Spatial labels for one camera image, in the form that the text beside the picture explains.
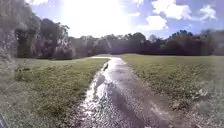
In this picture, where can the row of trees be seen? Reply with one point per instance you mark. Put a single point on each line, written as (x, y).
(133, 45)

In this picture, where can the grass field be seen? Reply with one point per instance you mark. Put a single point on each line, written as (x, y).
(173, 73)

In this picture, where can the grey gravel path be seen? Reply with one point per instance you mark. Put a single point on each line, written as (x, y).
(113, 100)

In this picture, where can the grass verge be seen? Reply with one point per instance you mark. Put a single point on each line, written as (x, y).
(46, 86)

